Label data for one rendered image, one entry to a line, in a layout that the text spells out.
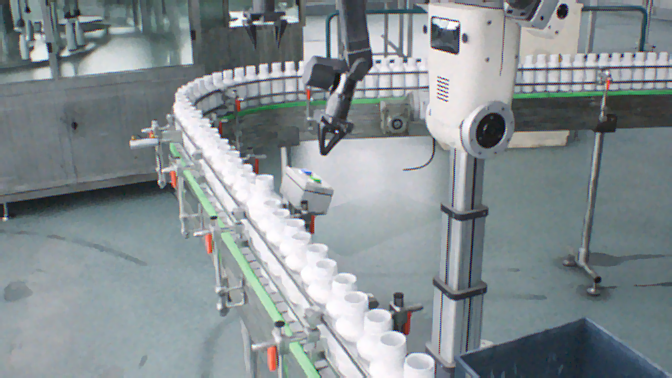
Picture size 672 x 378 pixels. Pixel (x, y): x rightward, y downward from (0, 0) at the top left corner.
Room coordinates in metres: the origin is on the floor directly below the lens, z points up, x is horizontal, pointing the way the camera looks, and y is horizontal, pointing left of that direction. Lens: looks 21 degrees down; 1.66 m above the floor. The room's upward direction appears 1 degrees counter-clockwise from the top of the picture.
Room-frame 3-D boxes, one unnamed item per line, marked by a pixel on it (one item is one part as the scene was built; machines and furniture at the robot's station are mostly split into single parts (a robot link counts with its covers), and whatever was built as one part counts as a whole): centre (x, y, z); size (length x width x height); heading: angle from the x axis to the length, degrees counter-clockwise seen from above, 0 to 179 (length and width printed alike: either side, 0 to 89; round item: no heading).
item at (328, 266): (0.94, 0.02, 1.08); 0.06 x 0.06 x 0.17
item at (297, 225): (1.10, 0.08, 1.08); 0.06 x 0.06 x 0.17
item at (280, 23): (1.74, 0.16, 1.44); 0.07 x 0.07 x 0.09; 22
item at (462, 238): (1.71, -0.37, 0.74); 0.11 x 0.11 x 0.40; 22
